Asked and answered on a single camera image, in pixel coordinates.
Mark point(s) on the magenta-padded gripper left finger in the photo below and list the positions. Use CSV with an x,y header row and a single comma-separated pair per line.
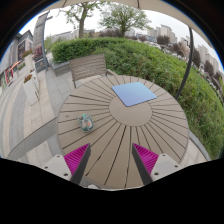
x,y
58,166

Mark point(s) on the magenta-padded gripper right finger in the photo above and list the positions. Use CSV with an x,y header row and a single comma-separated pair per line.
x,y
165,166

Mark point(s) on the transparent computer mouse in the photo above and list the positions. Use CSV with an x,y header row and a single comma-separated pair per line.
x,y
86,122

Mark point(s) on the blue square mouse pad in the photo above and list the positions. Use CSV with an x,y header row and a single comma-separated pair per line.
x,y
134,94

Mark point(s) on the grey curved bench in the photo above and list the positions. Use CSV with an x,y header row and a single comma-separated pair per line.
x,y
200,146
33,138

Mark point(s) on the white planter with flowers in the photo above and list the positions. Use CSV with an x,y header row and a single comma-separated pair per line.
x,y
29,61
30,90

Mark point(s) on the brown slatted chair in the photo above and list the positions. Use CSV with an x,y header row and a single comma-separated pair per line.
x,y
87,66

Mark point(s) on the black curved umbrella pole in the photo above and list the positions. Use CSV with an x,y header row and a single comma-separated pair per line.
x,y
187,60

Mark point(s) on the shop building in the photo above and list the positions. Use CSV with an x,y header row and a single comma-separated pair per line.
x,y
20,46

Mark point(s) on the tall banner sign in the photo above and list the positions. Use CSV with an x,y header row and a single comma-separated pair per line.
x,y
39,36

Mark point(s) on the distant apartment buildings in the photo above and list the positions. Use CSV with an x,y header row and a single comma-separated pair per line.
x,y
166,33

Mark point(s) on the thin-crowned tree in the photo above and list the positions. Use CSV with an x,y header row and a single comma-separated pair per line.
x,y
81,16

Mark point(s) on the round-crowned tree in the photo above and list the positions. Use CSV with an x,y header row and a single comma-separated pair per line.
x,y
124,16

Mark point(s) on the beige umbrella canopy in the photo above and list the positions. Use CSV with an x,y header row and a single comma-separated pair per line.
x,y
133,4

